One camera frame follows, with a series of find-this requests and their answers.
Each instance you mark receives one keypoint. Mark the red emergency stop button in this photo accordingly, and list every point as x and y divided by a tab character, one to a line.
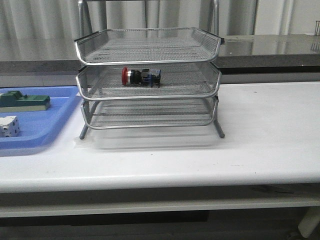
146	77

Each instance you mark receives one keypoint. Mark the mesh tray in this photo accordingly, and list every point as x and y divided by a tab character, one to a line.
137	113
147	46
178	80

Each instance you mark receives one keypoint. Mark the blue plastic tray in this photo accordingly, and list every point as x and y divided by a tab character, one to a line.
38	129

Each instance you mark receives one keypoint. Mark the grey stone counter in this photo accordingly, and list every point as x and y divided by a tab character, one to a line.
242	59

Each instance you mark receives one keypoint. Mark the green terminal block module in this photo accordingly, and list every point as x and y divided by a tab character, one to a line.
15	101

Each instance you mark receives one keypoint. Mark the white contact block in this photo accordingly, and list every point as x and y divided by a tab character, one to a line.
9	126

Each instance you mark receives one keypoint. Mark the grey pleated curtain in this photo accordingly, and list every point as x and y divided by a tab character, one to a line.
48	19

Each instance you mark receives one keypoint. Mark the white table leg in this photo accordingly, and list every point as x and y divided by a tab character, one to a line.
309	222

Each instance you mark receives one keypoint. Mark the grey metal rack frame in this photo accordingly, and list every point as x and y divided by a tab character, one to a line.
213	19

